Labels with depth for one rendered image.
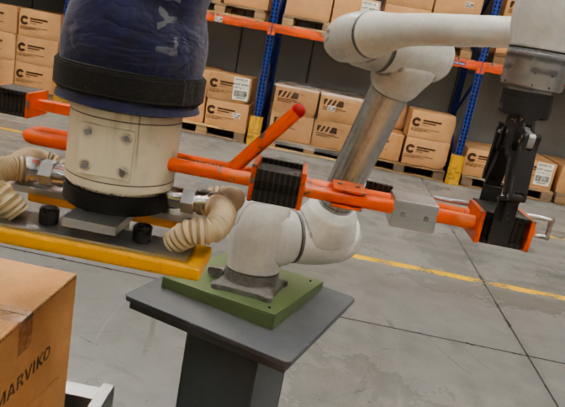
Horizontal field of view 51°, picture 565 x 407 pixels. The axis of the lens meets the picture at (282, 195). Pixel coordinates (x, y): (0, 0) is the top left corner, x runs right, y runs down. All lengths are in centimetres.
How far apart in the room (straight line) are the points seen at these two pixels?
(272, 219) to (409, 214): 74
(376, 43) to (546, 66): 44
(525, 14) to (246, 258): 100
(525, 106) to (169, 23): 52
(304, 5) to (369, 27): 676
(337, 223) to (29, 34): 767
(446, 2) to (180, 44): 733
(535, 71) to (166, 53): 52
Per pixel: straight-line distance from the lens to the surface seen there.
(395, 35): 123
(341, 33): 135
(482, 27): 117
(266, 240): 162
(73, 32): 90
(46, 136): 99
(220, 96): 819
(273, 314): 158
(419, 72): 146
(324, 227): 167
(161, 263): 86
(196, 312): 163
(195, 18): 90
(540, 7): 93
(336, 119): 799
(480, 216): 94
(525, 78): 93
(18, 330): 112
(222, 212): 89
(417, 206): 93
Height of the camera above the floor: 149
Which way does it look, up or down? 15 degrees down
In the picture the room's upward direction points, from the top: 11 degrees clockwise
